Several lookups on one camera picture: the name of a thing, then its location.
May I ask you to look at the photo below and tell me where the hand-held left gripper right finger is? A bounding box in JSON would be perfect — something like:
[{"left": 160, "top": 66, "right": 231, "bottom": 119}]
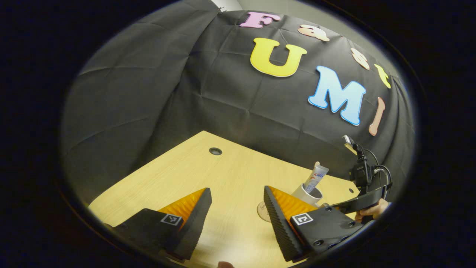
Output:
[{"left": 263, "top": 185, "right": 365, "bottom": 263}]

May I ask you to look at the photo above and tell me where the white cup with wooden handle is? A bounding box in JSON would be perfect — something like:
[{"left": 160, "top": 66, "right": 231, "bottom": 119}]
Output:
[{"left": 291, "top": 183, "right": 329, "bottom": 208}]

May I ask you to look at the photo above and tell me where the light wooden desktop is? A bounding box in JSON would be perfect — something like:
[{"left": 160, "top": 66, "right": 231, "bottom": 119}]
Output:
[{"left": 89, "top": 130, "right": 361, "bottom": 268}]

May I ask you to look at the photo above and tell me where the round wooden coaster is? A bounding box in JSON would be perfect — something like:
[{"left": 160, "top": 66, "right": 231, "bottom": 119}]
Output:
[{"left": 257, "top": 201, "right": 273, "bottom": 223}]

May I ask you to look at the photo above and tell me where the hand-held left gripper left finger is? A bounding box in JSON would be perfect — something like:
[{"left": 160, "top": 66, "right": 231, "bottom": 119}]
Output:
[{"left": 106, "top": 187, "right": 213, "bottom": 261}]

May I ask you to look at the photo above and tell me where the white toothpaste tube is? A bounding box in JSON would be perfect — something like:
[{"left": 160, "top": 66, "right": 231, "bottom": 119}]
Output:
[{"left": 303, "top": 165, "right": 330, "bottom": 194}]

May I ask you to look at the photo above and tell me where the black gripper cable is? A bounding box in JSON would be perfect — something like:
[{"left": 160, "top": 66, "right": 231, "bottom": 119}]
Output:
[{"left": 363, "top": 148, "right": 393, "bottom": 190}]

